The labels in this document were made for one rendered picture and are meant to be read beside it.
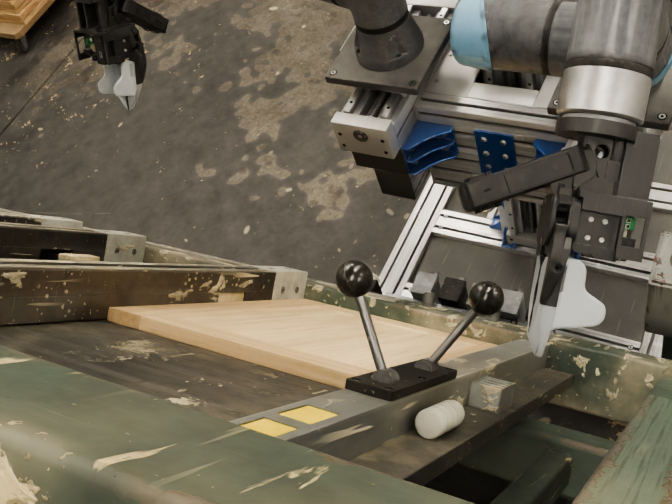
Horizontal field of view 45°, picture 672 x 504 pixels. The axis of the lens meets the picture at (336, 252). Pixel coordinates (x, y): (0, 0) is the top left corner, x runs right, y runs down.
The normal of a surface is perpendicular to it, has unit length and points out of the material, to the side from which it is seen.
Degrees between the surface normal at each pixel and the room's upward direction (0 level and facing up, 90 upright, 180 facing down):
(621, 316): 0
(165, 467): 56
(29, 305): 90
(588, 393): 34
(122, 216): 0
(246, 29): 0
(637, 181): 39
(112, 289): 90
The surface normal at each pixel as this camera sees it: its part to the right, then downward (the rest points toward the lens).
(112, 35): 0.86, 0.22
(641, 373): -0.44, -0.03
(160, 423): 0.18, -0.98
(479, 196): -0.14, 0.01
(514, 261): -0.26, -0.58
